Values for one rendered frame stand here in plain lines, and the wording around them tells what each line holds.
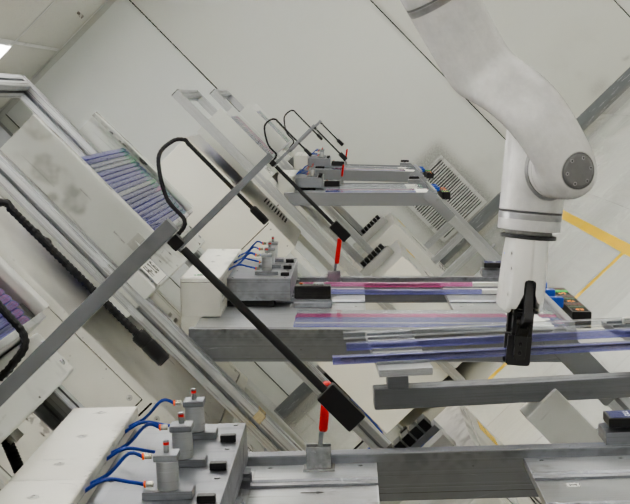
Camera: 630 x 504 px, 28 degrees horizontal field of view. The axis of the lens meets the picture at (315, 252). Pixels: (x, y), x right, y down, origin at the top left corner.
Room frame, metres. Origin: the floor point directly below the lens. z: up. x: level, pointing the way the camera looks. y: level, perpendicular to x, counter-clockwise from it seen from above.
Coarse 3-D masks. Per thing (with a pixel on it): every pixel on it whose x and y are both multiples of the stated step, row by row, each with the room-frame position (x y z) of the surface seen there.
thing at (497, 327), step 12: (480, 324) 1.89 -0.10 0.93; (492, 324) 1.88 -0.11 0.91; (504, 324) 1.88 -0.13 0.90; (540, 324) 1.87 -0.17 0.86; (552, 324) 1.87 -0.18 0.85; (564, 324) 1.87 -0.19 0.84; (576, 324) 1.87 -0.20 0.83; (588, 324) 1.87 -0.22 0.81; (600, 324) 1.87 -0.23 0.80; (612, 324) 1.87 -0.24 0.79; (348, 336) 1.89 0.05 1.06; (360, 336) 1.88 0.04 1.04; (372, 336) 1.88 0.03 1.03
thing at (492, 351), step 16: (400, 352) 1.67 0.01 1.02; (416, 352) 1.67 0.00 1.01; (432, 352) 1.66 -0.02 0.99; (448, 352) 1.66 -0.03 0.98; (464, 352) 1.66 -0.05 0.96; (480, 352) 1.66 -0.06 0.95; (496, 352) 1.66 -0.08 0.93; (544, 352) 1.66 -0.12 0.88; (560, 352) 1.66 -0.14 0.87; (576, 352) 1.66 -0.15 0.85
